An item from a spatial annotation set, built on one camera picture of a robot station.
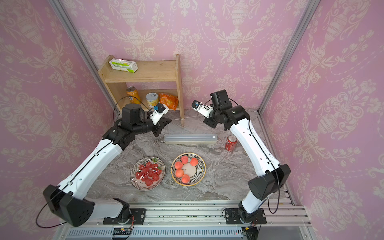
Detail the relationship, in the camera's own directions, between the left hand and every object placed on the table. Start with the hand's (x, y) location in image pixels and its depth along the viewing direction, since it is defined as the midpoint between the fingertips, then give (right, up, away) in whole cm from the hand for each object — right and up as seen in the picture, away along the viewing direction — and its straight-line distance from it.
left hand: (170, 120), depth 72 cm
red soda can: (+34, -13, +20) cm, 42 cm away
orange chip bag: (-3, +12, +19) cm, 23 cm away
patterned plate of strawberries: (-15, -30, +13) cm, 36 cm away
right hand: (+19, +4, +4) cm, 20 cm away
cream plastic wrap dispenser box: (+9, -12, +34) cm, 37 cm away
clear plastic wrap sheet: (+14, -2, +44) cm, 46 cm away
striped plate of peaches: (+8, -29, +18) cm, 35 cm away
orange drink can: (-25, +15, +18) cm, 34 cm away
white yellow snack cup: (-14, +13, +18) cm, 26 cm away
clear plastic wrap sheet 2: (-15, -29, +13) cm, 36 cm away
